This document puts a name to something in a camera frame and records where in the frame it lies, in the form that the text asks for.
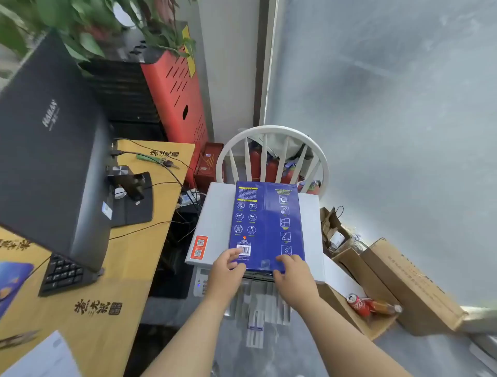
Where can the person's left hand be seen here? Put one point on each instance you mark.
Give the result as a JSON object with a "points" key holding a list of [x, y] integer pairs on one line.
{"points": [[223, 279]]}

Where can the person's right hand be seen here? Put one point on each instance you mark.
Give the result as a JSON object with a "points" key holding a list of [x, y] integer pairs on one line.
{"points": [[297, 283]]}

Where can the white printer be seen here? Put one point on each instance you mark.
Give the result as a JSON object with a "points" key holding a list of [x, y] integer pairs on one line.
{"points": [[211, 217]]}

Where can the blue paper ream pack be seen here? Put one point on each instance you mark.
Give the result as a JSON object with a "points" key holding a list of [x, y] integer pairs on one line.
{"points": [[266, 217]]}

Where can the person's right forearm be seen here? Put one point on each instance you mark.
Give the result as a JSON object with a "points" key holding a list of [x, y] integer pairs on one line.
{"points": [[341, 345]]}

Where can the person's left forearm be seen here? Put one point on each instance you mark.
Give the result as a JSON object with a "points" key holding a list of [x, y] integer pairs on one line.
{"points": [[194, 341]]}

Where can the open cardboard box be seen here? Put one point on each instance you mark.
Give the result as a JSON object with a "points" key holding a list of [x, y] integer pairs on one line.
{"points": [[341, 307]]}

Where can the large closed cardboard box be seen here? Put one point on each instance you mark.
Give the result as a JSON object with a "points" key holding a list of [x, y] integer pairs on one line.
{"points": [[411, 287]]}

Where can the dark red gift box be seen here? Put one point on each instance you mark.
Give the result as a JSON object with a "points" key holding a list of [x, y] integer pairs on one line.
{"points": [[207, 163]]}

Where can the orange code sticker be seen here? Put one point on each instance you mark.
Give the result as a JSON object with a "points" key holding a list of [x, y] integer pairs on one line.
{"points": [[200, 247]]}

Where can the red soda can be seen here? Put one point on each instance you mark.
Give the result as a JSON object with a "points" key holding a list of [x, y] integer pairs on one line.
{"points": [[359, 305]]}

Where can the brown paper bag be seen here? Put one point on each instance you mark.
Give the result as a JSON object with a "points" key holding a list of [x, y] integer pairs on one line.
{"points": [[330, 225]]}

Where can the white power strip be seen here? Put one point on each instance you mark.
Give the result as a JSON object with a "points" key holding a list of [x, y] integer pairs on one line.
{"points": [[189, 197]]}

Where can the plastic tea bottle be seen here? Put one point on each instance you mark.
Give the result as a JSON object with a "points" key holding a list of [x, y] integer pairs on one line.
{"points": [[384, 307]]}

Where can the red fire extinguisher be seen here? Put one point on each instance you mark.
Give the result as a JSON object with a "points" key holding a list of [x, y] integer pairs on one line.
{"points": [[254, 163], [272, 171], [314, 188], [287, 176]]}

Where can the black glossy panel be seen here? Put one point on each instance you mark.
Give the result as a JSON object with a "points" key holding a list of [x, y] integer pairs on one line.
{"points": [[147, 345]]}

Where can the grey plastic bag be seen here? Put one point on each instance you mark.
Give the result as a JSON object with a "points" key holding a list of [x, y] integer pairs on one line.
{"points": [[277, 145]]}

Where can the keys with green tag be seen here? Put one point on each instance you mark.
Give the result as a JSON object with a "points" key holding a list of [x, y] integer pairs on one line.
{"points": [[145, 157]]}

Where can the white wooden chair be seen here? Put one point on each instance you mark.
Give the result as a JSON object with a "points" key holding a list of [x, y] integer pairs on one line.
{"points": [[272, 130]]}

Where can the black keyboard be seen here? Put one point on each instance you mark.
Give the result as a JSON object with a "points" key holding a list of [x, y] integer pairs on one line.
{"points": [[62, 273]]}

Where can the red metal cabinet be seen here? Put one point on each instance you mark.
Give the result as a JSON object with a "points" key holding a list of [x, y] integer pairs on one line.
{"points": [[174, 97]]}

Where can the white paper sheet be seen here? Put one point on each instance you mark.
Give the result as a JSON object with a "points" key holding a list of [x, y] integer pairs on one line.
{"points": [[42, 357]]}

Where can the blue mouse pad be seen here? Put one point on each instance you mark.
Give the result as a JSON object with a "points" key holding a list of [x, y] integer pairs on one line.
{"points": [[13, 287]]}

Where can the black slatted cabinet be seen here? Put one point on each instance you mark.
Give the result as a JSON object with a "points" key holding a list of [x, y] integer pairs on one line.
{"points": [[124, 93]]}

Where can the black computer monitor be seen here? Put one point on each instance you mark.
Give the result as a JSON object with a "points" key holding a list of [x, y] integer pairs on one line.
{"points": [[50, 155]]}

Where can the yellow hanging tag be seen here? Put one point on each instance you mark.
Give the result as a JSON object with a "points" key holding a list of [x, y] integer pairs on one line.
{"points": [[189, 50]]}

